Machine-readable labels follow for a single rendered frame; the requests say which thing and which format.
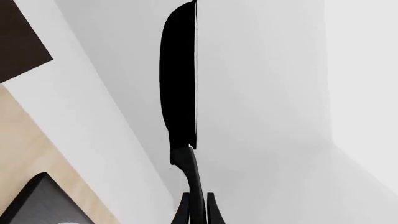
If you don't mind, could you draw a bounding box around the flat black stove plate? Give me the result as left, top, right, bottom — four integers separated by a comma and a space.
0, 172, 100, 224

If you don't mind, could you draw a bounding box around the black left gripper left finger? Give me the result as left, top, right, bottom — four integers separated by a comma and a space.
170, 192, 191, 224

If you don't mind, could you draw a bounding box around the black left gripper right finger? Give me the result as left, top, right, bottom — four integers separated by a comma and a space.
206, 192, 226, 224

